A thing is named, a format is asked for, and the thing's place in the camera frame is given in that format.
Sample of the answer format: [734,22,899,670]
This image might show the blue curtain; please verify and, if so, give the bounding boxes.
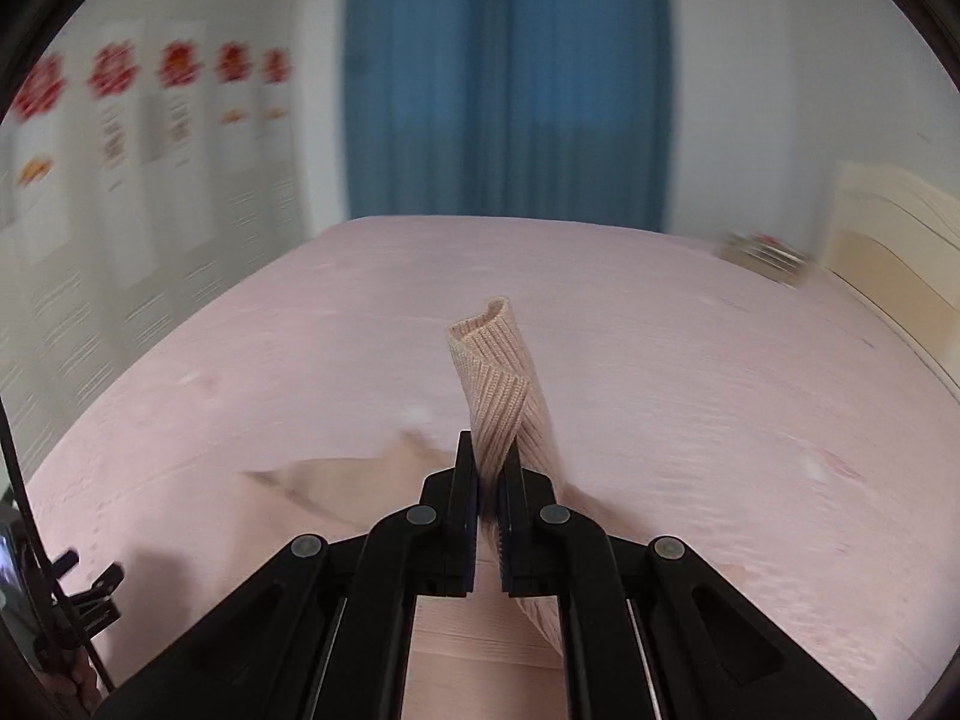
[341,0,672,233]

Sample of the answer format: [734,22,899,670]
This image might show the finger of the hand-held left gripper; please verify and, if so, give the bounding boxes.
[34,549,125,650]

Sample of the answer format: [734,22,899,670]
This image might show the small patterned object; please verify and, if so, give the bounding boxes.
[716,229,815,287]

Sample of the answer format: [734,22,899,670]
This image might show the beige knit garment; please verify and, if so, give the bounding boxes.
[240,298,751,720]

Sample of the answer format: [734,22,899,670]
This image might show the thin black cable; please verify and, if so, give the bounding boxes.
[0,405,115,693]

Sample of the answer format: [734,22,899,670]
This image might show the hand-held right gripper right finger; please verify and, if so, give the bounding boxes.
[499,446,878,720]

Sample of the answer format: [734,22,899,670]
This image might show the cream wooden headboard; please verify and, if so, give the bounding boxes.
[821,161,960,391]

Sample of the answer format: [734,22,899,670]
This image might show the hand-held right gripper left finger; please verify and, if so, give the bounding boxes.
[94,429,481,720]

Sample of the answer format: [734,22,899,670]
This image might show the white red flower wall poster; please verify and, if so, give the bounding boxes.
[88,22,156,271]
[157,19,209,166]
[261,45,295,163]
[216,37,260,175]
[6,52,76,263]

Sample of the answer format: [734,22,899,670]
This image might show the pink bed sheet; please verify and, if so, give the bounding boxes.
[22,214,960,720]

